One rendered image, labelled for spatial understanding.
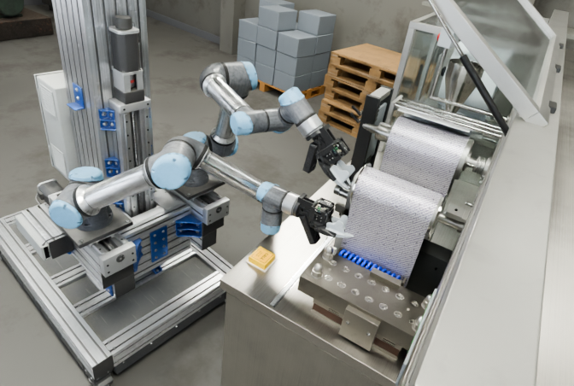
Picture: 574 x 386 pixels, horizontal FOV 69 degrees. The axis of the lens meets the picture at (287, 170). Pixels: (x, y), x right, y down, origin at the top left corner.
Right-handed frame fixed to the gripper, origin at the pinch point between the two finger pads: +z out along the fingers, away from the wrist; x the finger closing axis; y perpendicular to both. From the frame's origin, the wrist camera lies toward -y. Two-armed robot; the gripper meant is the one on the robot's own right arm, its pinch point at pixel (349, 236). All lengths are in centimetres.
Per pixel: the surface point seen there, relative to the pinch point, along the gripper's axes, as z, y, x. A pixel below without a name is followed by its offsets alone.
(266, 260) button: -23.4, -16.6, -11.4
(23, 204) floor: -238, -109, 12
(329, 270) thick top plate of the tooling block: -0.5, -6.8, -11.3
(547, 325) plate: 46, 35, -43
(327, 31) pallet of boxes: -194, -26, 375
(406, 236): 16.7, 8.9, -0.3
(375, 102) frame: -12.1, 33.5, 33.1
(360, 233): 3.4, 3.0, -0.3
